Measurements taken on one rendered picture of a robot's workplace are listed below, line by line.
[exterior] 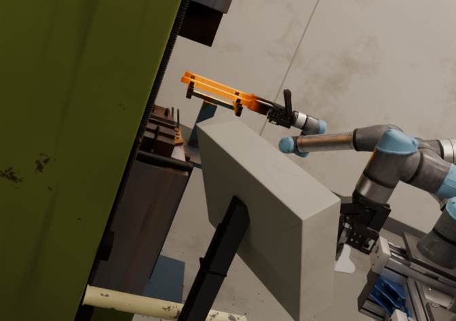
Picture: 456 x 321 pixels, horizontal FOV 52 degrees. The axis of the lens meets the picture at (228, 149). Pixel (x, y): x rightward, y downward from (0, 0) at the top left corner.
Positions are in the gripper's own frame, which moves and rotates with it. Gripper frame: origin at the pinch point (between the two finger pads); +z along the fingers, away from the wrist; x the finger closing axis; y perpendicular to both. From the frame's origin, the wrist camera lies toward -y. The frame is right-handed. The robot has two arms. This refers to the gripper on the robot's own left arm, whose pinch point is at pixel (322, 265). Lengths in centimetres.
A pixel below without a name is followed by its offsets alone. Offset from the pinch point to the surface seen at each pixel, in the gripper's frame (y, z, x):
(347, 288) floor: 57, 94, 172
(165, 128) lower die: -53, -6, 27
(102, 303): -44, 31, -8
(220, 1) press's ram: -48, -46, 15
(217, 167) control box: -30.0, -17.0, -14.5
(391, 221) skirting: 98, 85, 302
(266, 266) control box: -13.4, -4.8, -20.1
